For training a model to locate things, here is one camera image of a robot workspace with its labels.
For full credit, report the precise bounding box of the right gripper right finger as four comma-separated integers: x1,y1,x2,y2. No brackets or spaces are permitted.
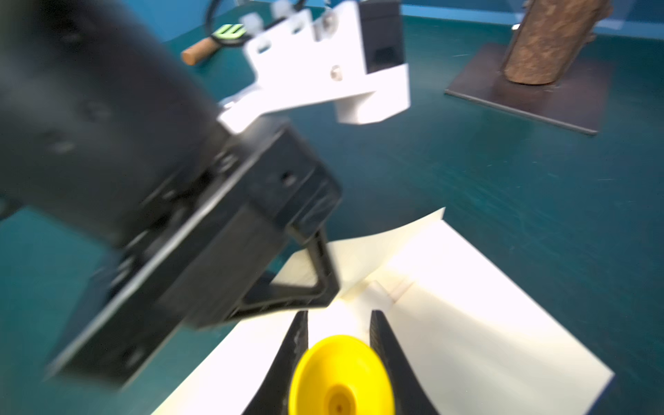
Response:
369,310,439,415

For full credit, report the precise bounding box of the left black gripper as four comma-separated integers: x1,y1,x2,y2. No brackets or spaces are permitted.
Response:
46,117,342,387

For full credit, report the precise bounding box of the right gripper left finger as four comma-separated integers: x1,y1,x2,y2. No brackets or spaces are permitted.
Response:
243,311,309,415

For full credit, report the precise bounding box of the yellow glue stick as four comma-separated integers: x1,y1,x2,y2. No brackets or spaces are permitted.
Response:
288,335,396,415

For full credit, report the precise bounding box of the cream yellow envelope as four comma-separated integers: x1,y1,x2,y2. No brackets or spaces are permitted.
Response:
149,206,616,415

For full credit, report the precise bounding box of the green toy garden rake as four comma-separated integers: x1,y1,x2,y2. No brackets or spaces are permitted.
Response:
180,24,247,66

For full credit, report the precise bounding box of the pink cherry blossom tree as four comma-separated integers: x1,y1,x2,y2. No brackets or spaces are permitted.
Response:
445,0,614,135

